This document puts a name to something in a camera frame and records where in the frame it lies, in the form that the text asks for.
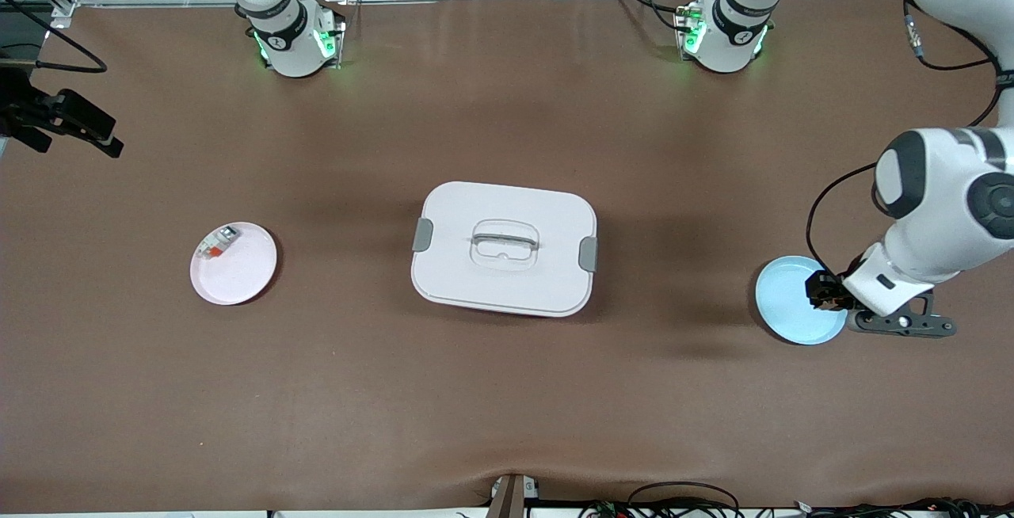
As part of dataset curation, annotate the white switch with orange tab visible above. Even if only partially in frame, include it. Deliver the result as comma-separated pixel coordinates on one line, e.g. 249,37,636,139
198,225,241,260

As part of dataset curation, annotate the black cable loop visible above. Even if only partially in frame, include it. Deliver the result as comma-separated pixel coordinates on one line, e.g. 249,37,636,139
627,482,742,518

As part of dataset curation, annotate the black floor cable bundle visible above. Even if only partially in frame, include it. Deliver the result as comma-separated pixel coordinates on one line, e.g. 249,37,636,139
578,497,1014,518

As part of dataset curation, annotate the brown camera mount post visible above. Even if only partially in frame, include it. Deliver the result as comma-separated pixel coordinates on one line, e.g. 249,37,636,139
487,473,541,518

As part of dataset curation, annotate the pale pink round plate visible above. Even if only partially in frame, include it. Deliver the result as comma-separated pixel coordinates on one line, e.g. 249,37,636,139
189,222,279,306

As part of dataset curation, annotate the white lidded storage box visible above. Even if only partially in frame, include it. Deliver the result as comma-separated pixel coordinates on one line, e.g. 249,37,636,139
410,181,598,318

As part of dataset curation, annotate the light blue round plate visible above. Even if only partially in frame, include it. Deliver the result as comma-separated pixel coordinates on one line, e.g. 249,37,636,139
754,256,849,346

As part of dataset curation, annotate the black left base cable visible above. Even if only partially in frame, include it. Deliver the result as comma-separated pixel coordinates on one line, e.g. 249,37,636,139
606,0,698,32

